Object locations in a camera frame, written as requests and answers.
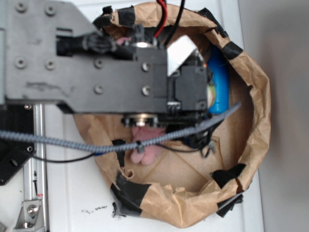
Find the metal corner bracket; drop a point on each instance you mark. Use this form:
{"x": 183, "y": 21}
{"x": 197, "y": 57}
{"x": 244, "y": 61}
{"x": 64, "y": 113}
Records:
{"x": 30, "y": 217}

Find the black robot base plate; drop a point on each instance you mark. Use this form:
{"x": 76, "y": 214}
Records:
{"x": 13, "y": 154}

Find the aluminium extrusion rail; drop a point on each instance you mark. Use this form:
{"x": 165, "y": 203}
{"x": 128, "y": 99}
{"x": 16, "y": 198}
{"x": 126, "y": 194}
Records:
{"x": 35, "y": 171}

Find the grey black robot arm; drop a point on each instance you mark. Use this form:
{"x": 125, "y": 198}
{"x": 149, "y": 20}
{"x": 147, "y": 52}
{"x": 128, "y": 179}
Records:
{"x": 51, "y": 53}

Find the blue plastic bottle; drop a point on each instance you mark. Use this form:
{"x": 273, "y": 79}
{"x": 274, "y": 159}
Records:
{"x": 219, "y": 67}

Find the navy blue rope toy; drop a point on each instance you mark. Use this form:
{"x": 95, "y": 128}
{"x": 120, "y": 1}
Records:
{"x": 198, "y": 140}

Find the green plush animal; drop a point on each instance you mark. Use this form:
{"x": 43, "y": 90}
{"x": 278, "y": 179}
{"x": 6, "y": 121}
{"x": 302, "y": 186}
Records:
{"x": 211, "y": 95}

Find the pink plush bunny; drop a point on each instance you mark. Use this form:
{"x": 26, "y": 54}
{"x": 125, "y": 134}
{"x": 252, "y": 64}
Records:
{"x": 147, "y": 157}

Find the brown paper bag bin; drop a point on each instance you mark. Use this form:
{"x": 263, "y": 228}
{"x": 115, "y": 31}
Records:
{"x": 182, "y": 188}

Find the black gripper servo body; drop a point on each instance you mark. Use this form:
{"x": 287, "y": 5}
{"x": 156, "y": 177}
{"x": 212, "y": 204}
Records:
{"x": 187, "y": 81}

